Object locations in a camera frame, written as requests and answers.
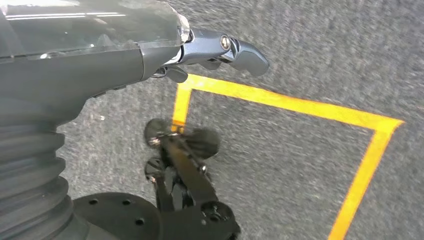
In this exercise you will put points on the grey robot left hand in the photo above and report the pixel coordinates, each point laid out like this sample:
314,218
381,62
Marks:
82,69

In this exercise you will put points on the yellow floor tape square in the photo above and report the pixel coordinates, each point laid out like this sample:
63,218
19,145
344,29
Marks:
298,105

